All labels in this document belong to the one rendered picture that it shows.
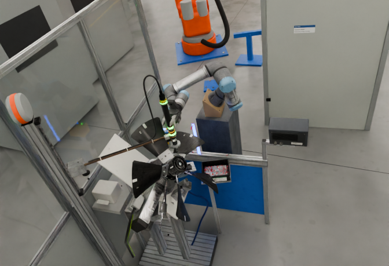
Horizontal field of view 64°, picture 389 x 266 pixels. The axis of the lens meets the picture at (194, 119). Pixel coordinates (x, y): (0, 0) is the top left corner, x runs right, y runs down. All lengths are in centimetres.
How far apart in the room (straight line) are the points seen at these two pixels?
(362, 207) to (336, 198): 23
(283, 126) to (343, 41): 155
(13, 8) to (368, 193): 430
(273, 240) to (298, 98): 167
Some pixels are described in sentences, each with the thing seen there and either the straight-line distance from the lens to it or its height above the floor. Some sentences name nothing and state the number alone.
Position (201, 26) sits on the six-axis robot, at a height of 56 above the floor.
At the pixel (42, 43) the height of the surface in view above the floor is 203.
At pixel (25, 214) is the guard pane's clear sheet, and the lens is 214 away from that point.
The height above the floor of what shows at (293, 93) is 50.
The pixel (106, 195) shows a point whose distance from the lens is 241.
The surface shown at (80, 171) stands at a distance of 204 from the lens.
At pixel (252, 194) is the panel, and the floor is 40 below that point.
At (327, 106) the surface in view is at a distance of 393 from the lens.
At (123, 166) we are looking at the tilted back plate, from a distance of 215.
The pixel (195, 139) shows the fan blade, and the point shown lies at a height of 116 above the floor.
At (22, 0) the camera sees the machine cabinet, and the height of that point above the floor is 185.
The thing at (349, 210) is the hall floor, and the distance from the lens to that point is 335.
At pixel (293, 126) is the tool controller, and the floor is 124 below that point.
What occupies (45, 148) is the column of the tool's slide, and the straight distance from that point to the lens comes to 193.
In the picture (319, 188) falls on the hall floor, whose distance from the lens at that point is 345.
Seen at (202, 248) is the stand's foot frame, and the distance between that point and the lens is 299.
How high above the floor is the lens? 266
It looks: 38 degrees down
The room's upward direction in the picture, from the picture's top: 12 degrees counter-clockwise
